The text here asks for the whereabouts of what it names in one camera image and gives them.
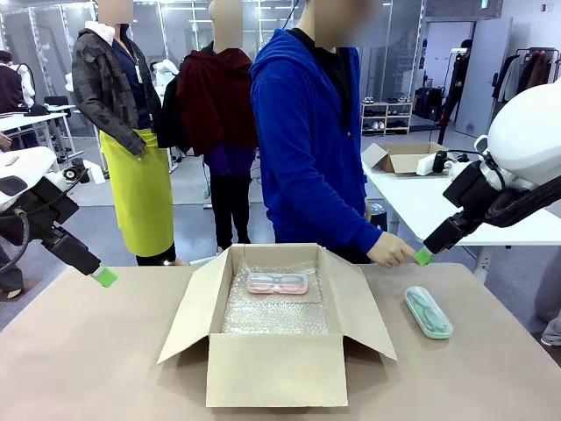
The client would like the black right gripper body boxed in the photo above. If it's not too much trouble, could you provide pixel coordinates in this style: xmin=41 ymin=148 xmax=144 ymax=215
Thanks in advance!
xmin=431 ymin=161 xmax=501 ymax=251

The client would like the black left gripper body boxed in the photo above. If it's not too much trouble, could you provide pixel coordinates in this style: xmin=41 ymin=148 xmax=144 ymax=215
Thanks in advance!
xmin=24 ymin=177 xmax=96 ymax=273

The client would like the mint green glasses case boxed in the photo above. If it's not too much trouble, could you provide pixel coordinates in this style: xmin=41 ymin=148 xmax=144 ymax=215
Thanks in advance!
xmin=402 ymin=285 xmax=454 ymax=341

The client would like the pink glasses case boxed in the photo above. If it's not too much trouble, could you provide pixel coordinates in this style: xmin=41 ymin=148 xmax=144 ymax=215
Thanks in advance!
xmin=246 ymin=271 xmax=310 ymax=296

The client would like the person's right forearm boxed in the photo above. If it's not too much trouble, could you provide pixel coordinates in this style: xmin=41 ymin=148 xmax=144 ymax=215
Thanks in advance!
xmin=306 ymin=175 xmax=385 ymax=256

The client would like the person's right hand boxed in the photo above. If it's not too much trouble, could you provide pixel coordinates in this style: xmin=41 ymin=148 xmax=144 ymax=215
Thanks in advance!
xmin=366 ymin=231 xmax=417 ymax=268

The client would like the white side table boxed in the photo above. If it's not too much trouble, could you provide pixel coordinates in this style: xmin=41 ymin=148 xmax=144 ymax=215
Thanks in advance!
xmin=362 ymin=160 xmax=561 ymax=282

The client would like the small open cardboard box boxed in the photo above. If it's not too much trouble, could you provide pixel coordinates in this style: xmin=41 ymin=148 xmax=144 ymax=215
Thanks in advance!
xmin=362 ymin=142 xmax=449 ymax=177

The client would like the white office desk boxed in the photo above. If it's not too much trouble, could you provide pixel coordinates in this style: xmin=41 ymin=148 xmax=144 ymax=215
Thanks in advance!
xmin=0 ymin=103 xmax=84 ymax=176

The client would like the black luggage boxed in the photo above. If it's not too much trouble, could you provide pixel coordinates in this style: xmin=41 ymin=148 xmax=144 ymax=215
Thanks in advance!
xmin=413 ymin=86 xmax=444 ymax=120

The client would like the wooden shoe rack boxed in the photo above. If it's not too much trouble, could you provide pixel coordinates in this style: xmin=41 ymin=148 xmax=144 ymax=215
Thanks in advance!
xmin=361 ymin=101 xmax=413 ymax=135

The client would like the person in black white jacket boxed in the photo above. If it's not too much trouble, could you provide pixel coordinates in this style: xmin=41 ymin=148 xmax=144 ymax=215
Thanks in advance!
xmin=0 ymin=50 xmax=37 ymax=115

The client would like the bystander in light grey trousers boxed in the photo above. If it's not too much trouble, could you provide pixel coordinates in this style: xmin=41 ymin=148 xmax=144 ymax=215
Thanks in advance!
xmin=534 ymin=245 xmax=561 ymax=347

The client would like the clothes rack with coats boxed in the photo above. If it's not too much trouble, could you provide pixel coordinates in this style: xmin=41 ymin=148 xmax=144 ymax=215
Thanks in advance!
xmin=490 ymin=46 xmax=561 ymax=105

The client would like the mannequin with yellow skirt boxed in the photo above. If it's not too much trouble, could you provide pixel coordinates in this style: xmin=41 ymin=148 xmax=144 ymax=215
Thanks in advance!
xmin=71 ymin=0 xmax=177 ymax=268

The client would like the person in blue hoodie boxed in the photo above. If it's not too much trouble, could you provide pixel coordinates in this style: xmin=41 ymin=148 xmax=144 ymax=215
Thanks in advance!
xmin=249 ymin=0 xmax=385 ymax=267

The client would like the clear bubble wrap sheet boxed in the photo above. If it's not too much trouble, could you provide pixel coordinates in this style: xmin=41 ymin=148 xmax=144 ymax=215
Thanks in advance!
xmin=221 ymin=258 xmax=332 ymax=337

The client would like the large open cardboard box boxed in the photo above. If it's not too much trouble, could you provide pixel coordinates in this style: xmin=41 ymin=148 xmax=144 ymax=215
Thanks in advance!
xmin=157 ymin=243 xmax=399 ymax=409

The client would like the mannequin in maroon garment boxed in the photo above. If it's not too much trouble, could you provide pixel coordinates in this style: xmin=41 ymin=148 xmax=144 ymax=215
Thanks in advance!
xmin=156 ymin=0 xmax=259 ymax=255

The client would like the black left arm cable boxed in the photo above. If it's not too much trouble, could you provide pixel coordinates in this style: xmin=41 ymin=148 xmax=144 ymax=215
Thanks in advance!
xmin=0 ymin=206 xmax=31 ymax=275

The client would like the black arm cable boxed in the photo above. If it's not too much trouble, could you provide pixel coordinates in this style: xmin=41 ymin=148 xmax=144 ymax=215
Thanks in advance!
xmin=0 ymin=206 xmax=31 ymax=275
xmin=484 ymin=175 xmax=561 ymax=229

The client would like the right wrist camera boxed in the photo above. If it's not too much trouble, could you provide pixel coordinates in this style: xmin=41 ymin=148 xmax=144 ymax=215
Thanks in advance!
xmin=415 ymin=150 xmax=473 ymax=177

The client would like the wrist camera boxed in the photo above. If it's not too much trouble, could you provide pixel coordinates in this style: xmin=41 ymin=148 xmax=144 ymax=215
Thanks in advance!
xmin=415 ymin=150 xmax=473 ymax=177
xmin=60 ymin=157 xmax=107 ymax=185

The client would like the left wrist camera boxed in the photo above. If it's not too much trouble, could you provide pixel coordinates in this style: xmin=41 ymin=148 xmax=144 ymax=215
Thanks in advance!
xmin=60 ymin=157 xmax=107 ymax=185

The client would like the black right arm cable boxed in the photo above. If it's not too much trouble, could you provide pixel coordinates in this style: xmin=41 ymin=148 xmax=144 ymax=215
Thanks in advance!
xmin=484 ymin=175 xmax=561 ymax=229

